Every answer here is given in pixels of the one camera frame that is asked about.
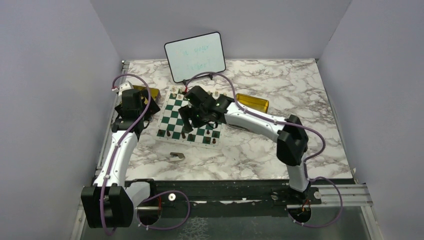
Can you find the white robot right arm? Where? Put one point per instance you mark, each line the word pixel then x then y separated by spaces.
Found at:
pixel 288 133

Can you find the light chess pieces row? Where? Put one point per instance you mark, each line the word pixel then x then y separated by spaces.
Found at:
pixel 177 93

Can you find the beige plastic clip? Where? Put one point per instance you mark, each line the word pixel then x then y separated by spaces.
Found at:
pixel 176 157

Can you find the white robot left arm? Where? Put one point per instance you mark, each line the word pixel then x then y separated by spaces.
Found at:
pixel 106 203

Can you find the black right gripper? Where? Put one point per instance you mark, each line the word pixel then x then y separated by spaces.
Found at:
pixel 185 113

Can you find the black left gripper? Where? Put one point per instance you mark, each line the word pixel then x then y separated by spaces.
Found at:
pixel 152 108

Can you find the small whiteboard on stand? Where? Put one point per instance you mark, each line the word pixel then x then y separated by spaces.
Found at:
pixel 192 56

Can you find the right gold tin box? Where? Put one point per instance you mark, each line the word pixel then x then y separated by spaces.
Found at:
pixel 253 102

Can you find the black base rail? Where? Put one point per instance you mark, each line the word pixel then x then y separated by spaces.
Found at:
pixel 222 198

